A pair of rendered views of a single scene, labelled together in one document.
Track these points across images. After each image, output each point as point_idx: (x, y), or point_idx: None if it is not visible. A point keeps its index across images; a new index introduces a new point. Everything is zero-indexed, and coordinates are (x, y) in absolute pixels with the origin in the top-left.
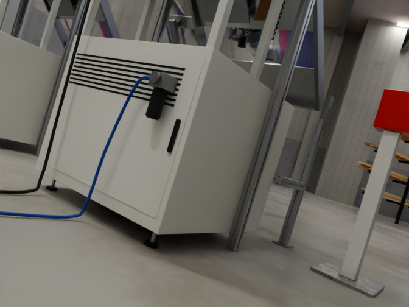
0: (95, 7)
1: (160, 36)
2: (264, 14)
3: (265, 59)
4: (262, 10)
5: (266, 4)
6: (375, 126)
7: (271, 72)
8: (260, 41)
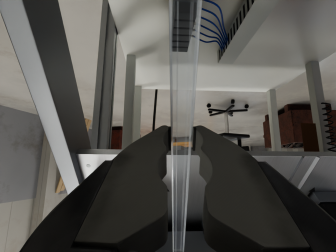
0: (140, 112)
1: (111, 91)
2: (312, 129)
3: (321, 83)
4: (309, 135)
5: (313, 141)
6: None
7: None
8: (310, 99)
